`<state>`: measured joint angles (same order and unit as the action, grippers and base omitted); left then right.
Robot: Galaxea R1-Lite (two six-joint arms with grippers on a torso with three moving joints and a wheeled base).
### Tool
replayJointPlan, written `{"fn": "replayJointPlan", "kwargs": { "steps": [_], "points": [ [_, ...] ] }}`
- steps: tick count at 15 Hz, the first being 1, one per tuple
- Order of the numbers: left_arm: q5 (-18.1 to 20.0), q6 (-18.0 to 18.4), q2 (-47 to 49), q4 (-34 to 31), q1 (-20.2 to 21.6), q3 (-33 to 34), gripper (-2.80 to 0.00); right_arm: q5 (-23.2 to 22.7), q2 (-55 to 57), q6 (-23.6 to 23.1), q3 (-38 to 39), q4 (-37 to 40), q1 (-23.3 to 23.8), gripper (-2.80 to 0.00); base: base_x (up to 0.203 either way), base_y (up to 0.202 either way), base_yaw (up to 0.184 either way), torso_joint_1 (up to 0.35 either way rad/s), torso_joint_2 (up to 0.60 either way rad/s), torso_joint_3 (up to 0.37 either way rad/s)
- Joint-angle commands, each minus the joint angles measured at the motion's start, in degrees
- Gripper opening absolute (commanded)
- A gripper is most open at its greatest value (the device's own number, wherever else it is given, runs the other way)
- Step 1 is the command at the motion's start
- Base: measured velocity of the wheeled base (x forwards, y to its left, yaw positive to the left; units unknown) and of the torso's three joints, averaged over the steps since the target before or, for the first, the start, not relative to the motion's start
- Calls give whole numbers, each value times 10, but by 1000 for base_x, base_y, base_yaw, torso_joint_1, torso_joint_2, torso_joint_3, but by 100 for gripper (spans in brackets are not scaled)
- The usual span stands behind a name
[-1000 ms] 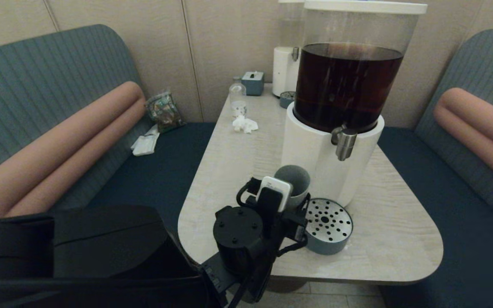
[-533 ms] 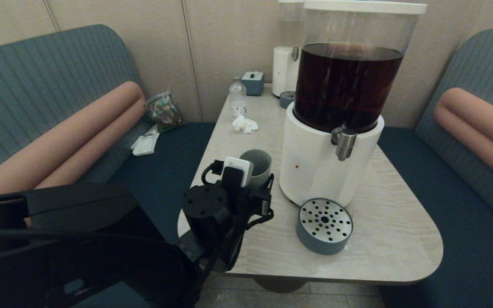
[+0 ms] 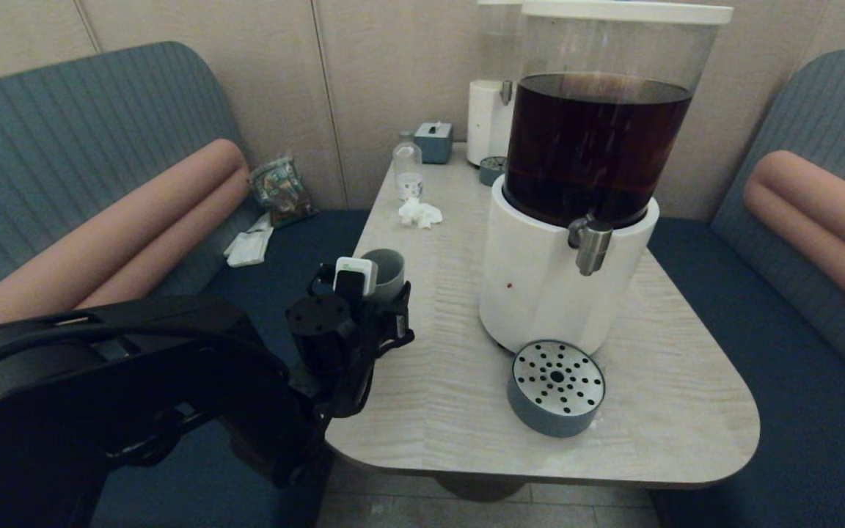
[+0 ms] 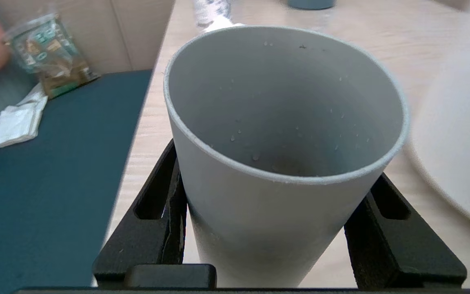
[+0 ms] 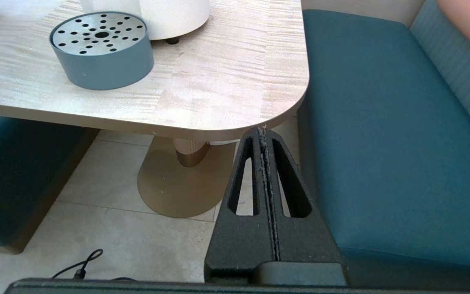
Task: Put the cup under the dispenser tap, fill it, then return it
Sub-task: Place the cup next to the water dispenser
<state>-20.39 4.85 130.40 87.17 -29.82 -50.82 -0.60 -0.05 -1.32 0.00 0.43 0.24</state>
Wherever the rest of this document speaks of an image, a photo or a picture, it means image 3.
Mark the metal dispenser tap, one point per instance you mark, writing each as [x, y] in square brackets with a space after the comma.
[593, 246]

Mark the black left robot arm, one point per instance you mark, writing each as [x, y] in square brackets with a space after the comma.
[136, 389]

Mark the pink bolster cushion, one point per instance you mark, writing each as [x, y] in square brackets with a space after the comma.
[122, 242]
[818, 218]

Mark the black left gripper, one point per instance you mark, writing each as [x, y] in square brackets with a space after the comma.
[323, 337]

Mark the round table pedestal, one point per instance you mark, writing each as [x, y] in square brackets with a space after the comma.
[481, 489]

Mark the clear plastic bottle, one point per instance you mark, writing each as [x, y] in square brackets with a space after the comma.
[407, 166]

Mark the white dispenser lid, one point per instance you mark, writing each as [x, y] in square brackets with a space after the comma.
[628, 12]

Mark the crumpled white tissue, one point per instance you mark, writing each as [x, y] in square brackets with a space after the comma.
[419, 213]

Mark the grey-blue plastic cup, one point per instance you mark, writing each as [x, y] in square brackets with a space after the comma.
[389, 275]

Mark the small blue drip tray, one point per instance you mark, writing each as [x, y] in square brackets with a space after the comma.
[491, 172]

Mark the white napkin pack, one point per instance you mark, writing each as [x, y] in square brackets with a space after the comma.
[250, 248]

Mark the blue perforated drip tray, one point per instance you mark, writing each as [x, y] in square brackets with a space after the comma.
[554, 411]

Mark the large dark tea dispenser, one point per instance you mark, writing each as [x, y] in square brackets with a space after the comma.
[540, 293]

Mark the blue upholstered bench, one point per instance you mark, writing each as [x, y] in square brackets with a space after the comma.
[796, 411]
[63, 147]

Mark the blue-grey tissue box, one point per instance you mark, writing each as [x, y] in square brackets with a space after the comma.
[433, 144]

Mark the printed snack bag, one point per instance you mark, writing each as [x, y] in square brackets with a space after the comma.
[283, 191]

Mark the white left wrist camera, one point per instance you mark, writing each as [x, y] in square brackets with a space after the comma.
[355, 275]

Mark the small white drink dispenser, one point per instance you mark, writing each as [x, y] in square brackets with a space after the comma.
[487, 121]

